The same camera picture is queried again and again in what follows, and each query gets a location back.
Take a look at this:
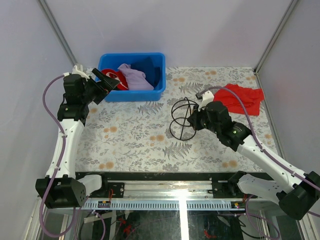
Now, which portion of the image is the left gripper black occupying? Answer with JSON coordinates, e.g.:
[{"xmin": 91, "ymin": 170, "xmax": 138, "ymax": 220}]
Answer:
[{"xmin": 80, "ymin": 69, "xmax": 119, "ymax": 105}]

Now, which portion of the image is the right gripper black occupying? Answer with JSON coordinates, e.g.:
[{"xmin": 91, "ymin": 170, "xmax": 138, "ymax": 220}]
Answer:
[{"xmin": 187, "ymin": 103, "xmax": 220, "ymax": 135}]

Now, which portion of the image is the black wire hat stand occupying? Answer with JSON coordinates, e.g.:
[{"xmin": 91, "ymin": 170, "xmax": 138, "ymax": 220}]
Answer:
[{"xmin": 169, "ymin": 97, "xmax": 197, "ymax": 142}]

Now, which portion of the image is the blue plastic bin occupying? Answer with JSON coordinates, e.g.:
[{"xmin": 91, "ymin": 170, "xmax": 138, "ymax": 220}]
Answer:
[{"xmin": 98, "ymin": 52, "xmax": 167, "ymax": 102}]

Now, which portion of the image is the lilac bucket hat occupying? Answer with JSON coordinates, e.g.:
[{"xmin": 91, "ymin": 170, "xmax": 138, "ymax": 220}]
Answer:
[{"xmin": 118, "ymin": 63, "xmax": 154, "ymax": 91}]

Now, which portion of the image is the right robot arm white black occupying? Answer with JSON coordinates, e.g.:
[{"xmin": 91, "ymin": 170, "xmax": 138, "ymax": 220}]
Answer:
[{"xmin": 187, "ymin": 101, "xmax": 320, "ymax": 220}]

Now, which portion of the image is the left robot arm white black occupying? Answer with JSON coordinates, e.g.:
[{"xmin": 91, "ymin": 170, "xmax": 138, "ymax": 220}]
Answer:
[{"xmin": 35, "ymin": 65, "xmax": 121, "ymax": 209}]

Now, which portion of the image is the red cap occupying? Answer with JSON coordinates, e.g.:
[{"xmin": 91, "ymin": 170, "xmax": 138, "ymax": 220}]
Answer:
[{"xmin": 101, "ymin": 68, "xmax": 129, "ymax": 91}]

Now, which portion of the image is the navy blue hat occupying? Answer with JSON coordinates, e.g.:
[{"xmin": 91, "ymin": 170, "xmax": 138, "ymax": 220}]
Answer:
[{"xmin": 131, "ymin": 57, "xmax": 161, "ymax": 88}]

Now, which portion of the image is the floral table mat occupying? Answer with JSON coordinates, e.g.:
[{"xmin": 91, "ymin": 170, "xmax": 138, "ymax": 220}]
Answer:
[{"xmin": 57, "ymin": 66, "xmax": 286, "ymax": 173}]

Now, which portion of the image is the red cloth hat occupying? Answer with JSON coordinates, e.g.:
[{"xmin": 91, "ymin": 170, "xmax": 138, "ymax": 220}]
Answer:
[{"xmin": 212, "ymin": 83, "xmax": 265, "ymax": 117}]

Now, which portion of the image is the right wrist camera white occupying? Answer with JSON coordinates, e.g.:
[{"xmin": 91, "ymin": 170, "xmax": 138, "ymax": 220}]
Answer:
[{"xmin": 195, "ymin": 90, "xmax": 214, "ymax": 112}]

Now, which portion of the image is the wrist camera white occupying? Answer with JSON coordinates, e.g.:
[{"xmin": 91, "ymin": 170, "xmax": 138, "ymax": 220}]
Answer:
[
  {"xmin": 195, "ymin": 90, "xmax": 214, "ymax": 112},
  {"xmin": 63, "ymin": 63, "xmax": 91, "ymax": 81}
]

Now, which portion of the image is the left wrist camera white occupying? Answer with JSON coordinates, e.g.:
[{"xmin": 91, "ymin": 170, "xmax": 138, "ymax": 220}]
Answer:
[{"xmin": 63, "ymin": 63, "xmax": 91, "ymax": 81}]

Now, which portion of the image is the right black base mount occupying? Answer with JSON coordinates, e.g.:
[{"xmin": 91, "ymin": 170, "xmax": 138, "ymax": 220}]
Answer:
[{"xmin": 210, "ymin": 171, "xmax": 247, "ymax": 199}]

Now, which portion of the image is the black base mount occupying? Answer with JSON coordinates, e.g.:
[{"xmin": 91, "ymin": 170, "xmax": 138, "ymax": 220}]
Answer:
[
  {"xmin": 210, "ymin": 171, "xmax": 247, "ymax": 199},
  {"xmin": 99, "ymin": 182, "xmax": 125, "ymax": 200}
]

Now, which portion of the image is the aluminium front rail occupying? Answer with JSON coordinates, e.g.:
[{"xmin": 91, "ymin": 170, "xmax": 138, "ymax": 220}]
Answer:
[{"xmin": 37, "ymin": 179, "xmax": 307, "ymax": 201}]

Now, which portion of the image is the left aluminium frame post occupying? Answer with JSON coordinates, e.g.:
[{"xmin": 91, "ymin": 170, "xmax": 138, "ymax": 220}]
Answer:
[{"xmin": 36, "ymin": 0, "xmax": 78, "ymax": 66}]

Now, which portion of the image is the aluminium frame post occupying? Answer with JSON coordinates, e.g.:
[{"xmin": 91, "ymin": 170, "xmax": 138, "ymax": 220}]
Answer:
[
  {"xmin": 253, "ymin": 0, "xmax": 301, "ymax": 75},
  {"xmin": 36, "ymin": 0, "xmax": 78, "ymax": 66}
]

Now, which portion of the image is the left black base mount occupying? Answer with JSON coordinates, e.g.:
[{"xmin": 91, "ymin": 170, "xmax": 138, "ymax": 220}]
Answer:
[{"xmin": 99, "ymin": 182, "xmax": 125, "ymax": 200}]

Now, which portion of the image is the blue white cable duct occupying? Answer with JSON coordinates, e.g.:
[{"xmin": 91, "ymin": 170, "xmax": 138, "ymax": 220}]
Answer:
[{"xmin": 81, "ymin": 199, "xmax": 245, "ymax": 211}]

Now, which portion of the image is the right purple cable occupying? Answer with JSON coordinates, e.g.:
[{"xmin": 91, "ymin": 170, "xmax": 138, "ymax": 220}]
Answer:
[{"xmin": 196, "ymin": 85, "xmax": 320, "ymax": 238}]

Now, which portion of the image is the purple cable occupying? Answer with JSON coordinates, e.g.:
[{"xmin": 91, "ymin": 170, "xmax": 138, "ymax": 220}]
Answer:
[
  {"xmin": 196, "ymin": 85, "xmax": 320, "ymax": 238},
  {"xmin": 38, "ymin": 76, "xmax": 106, "ymax": 240}
]

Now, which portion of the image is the right aluminium frame post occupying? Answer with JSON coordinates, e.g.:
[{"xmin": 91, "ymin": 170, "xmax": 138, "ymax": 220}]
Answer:
[{"xmin": 253, "ymin": 0, "xmax": 301, "ymax": 75}]

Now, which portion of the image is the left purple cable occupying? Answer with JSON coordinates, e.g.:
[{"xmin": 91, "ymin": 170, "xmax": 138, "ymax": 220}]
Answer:
[{"xmin": 38, "ymin": 76, "xmax": 106, "ymax": 240}]

